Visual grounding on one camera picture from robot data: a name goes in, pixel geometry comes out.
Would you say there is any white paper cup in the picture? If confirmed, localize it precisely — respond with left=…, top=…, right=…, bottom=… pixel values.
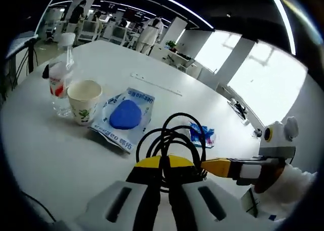
left=67, top=80, right=103, bottom=126

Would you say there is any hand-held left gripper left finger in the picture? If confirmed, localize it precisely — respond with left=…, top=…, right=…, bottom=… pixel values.
left=73, top=155, right=163, bottom=231

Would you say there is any table cable slot cover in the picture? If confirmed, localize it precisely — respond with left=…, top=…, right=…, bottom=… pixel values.
left=131, top=72, right=183, bottom=97

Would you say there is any tilted white board on stand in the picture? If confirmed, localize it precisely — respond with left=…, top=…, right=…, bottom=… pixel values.
left=6, top=32, right=41, bottom=59

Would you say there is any blue pad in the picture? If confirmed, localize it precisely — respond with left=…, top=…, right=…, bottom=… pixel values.
left=90, top=87, right=155, bottom=153

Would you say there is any person's right hand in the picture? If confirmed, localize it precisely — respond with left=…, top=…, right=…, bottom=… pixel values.
left=254, top=163, right=289, bottom=194

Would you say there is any ceiling light strip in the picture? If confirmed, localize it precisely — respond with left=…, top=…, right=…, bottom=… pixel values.
left=136, top=0, right=215, bottom=29

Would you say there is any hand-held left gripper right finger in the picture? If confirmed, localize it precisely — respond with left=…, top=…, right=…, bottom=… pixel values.
left=168, top=155, right=256, bottom=231

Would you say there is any clear plastic water bottle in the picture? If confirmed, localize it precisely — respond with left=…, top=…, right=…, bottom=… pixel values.
left=48, top=32, right=76, bottom=118

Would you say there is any blue wet wipes packet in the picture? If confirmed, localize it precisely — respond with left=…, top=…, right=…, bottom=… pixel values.
left=189, top=122, right=216, bottom=148

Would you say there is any thin black cable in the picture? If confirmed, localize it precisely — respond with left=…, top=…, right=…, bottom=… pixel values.
left=20, top=190, right=58, bottom=223

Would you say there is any white table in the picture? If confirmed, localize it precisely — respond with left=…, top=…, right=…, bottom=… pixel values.
left=0, top=40, right=264, bottom=231

